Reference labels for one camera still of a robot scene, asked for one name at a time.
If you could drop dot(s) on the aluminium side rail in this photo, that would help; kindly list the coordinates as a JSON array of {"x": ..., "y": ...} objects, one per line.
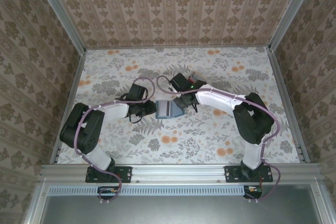
[
  {"x": 76, "y": 77},
  {"x": 281, "y": 77}
]

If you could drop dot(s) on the aluminium cross rail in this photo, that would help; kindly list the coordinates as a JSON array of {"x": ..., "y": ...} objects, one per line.
[{"x": 178, "y": 172}]

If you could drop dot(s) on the grey card with black stripe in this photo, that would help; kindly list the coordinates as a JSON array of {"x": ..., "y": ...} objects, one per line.
[{"x": 164, "y": 108}]

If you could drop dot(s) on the teal card holder wallet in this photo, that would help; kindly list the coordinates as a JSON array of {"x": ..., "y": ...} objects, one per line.
[{"x": 173, "y": 115}]

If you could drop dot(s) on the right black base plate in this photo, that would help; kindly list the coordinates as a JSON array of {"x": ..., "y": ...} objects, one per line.
[{"x": 231, "y": 174}]

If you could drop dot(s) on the floral table cover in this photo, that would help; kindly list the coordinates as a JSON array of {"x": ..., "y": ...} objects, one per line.
[{"x": 183, "y": 142}]

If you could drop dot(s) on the thin aluminium edge rail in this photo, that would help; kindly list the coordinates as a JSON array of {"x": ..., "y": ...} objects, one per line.
[{"x": 183, "y": 47}]

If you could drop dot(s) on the black connector box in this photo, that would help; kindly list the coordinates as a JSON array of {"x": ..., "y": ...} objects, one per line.
[
  {"x": 253, "y": 193},
  {"x": 107, "y": 193}
]

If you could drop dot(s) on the white card box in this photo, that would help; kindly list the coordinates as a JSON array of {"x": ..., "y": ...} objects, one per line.
[{"x": 202, "y": 79}]

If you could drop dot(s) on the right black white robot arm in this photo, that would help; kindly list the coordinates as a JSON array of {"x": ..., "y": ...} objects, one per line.
[{"x": 252, "y": 121}]

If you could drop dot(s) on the grey metal sheet panel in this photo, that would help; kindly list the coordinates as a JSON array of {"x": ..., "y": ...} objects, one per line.
[{"x": 178, "y": 211}]

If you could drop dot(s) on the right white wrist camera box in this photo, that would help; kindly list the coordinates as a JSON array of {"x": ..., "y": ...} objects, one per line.
[{"x": 171, "y": 86}]

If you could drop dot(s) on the aluminium frame post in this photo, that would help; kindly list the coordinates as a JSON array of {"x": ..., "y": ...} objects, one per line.
[
  {"x": 64, "y": 16},
  {"x": 291, "y": 11}
]

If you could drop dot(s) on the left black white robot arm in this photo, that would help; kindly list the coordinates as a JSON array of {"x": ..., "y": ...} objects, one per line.
[{"x": 81, "y": 129}]

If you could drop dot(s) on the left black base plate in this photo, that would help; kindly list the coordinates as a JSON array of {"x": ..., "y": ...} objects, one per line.
[{"x": 126, "y": 174}]

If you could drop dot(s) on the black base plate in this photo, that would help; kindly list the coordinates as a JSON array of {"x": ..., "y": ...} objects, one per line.
[
  {"x": 231, "y": 174},
  {"x": 126, "y": 174}
]

